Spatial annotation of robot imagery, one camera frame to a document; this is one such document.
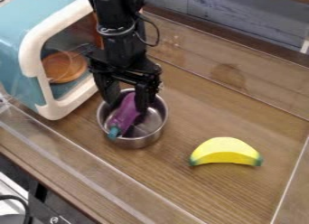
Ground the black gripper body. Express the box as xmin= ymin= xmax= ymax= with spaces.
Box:
xmin=86 ymin=46 xmax=162 ymax=92

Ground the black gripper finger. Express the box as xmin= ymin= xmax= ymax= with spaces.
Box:
xmin=94 ymin=73 xmax=120 ymax=107
xmin=134 ymin=82 xmax=155 ymax=115

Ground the purple toy eggplant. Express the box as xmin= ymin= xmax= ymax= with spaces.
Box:
xmin=106 ymin=92 xmax=141 ymax=140

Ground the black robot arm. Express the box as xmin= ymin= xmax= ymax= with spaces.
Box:
xmin=87 ymin=0 xmax=162 ymax=114

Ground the orange plate inside microwave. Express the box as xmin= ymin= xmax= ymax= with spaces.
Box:
xmin=43 ymin=51 xmax=87 ymax=84

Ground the blue toy microwave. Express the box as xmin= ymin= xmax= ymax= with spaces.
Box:
xmin=0 ymin=0 xmax=103 ymax=120

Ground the yellow toy banana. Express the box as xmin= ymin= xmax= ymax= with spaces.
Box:
xmin=190 ymin=137 xmax=264 ymax=166

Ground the black device bottom left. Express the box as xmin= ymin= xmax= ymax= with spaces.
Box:
xmin=0 ymin=194 xmax=88 ymax=224

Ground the silver pot with handle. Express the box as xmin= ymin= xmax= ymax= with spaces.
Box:
xmin=96 ymin=89 xmax=167 ymax=149

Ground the black cable bottom left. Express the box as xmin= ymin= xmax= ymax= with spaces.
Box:
xmin=0 ymin=194 xmax=32 ymax=224

